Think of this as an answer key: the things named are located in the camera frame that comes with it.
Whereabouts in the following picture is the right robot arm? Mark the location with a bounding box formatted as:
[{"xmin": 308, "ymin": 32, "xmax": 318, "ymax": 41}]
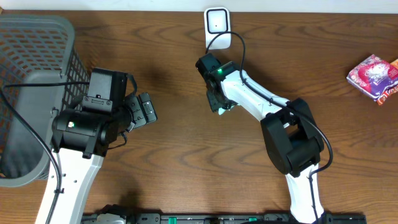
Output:
[{"xmin": 195, "ymin": 54, "xmax": 324, "ymax": 223}]

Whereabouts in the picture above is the orange red snack packet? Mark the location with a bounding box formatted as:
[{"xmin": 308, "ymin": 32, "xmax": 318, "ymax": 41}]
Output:
[{"xmin": 376, "ymin": 86, "xmax": 398, "ymax": 105}]

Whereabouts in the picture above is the purple red snack packet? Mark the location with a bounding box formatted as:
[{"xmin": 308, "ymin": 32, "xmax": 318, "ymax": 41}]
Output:
[{"xmin": 346, "ymin": 54, "xmax": 397, "ymax": 101}]

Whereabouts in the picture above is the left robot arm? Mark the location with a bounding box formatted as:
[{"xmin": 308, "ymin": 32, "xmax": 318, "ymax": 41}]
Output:
[{"xmin": 36, "ymin": 93, "xmax": 157, "ymax": 223}]

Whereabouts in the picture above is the white orange small packet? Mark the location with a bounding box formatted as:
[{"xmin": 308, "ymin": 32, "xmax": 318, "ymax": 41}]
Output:
[{"xmin": 391, "ymin": 59, "xmax": 398, "ymax": 68}]

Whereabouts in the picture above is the teal wipes packet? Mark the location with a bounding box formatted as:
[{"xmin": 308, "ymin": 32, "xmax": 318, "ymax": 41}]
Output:
[{"xmin": 218, "ymin": 108, "xmax": 226, "ymax": 115}]

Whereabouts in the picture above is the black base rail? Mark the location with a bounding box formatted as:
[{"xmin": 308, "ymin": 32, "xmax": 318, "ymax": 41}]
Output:
[{"xmin": 80, "ymin": 205, "xmax": 368, "ymax": 224}]

